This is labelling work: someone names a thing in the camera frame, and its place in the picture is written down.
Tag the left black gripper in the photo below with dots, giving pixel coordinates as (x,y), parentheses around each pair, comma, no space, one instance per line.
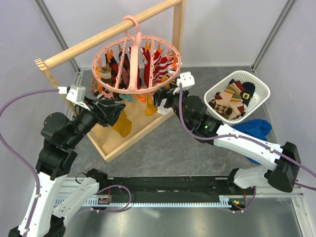
(105,114)

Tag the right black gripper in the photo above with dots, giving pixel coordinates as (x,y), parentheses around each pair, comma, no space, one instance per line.
(167,92)

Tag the mustard yellow sock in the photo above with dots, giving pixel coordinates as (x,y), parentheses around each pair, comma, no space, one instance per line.
(123,125)

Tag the wooden hanger rack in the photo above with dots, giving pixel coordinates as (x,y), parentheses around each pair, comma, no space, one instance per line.
(141,113)

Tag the pink round clip hanger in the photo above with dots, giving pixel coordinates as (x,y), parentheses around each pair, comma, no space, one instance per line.
(131,45)

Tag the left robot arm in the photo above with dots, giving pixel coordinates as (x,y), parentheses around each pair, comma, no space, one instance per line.
(61,136)

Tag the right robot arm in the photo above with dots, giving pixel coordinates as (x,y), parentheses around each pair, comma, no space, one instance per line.
(278,164)

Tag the socks pile in basket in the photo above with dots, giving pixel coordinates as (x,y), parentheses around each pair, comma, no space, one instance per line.
(233,101)

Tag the white striped-cuff sock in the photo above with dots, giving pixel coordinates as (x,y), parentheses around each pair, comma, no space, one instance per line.
(163,111)

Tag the black argyle sock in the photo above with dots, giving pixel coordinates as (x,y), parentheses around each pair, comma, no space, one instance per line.
(125,71)
(113,66)

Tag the beige brown sock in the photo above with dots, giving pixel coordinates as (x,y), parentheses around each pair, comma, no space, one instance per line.
(105,76)

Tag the white plastic basket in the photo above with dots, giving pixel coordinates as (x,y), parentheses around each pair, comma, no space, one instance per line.
(261,94)

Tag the blue cloth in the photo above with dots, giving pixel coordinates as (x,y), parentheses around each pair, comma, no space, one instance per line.
(258,128)

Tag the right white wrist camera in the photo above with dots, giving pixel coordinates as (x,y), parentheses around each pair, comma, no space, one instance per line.
(186,80)

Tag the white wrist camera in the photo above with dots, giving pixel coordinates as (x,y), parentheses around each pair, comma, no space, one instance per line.
(74,94)
(186,80)

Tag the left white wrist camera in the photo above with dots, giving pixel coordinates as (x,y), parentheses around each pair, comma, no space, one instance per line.
(74,94)

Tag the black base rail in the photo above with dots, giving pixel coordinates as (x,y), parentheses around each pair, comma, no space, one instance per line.
(172,189)

